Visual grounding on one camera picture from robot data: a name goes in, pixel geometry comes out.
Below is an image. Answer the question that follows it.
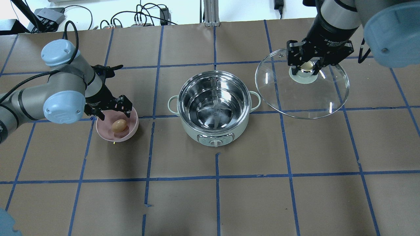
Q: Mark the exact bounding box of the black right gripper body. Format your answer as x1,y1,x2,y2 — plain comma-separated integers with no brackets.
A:
286,40,354,66

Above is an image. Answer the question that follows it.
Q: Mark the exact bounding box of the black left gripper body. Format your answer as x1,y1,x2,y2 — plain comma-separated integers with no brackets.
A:
84,95,133,116

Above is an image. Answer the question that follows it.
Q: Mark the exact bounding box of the brown egg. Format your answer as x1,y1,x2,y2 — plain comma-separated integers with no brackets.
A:
111,119,128,133

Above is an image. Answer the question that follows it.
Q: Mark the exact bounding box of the glass pot lid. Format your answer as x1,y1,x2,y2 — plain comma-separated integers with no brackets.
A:
255,48,350,119

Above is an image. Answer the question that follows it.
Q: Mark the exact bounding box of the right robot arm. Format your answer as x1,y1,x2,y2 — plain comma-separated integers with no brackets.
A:
287,0,420,79

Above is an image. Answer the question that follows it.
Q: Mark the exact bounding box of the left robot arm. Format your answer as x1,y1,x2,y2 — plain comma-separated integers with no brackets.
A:
0,39,133,143

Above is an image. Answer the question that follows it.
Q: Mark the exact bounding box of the pale green electric pot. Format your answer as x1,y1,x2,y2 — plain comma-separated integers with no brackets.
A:
167,70,262,148

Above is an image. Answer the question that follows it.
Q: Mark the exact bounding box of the pink bowl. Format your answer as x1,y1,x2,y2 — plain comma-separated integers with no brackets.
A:
95,108,138,142

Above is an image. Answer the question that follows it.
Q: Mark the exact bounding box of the black usb hub box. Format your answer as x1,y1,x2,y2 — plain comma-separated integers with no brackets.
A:
34,7,65,25

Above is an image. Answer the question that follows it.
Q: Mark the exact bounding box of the brown paper table mat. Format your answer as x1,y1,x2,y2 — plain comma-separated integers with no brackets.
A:
1,18,419,236

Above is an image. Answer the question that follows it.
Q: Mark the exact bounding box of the aluminium frame post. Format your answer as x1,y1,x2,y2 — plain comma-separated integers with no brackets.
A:
203,0,220,27

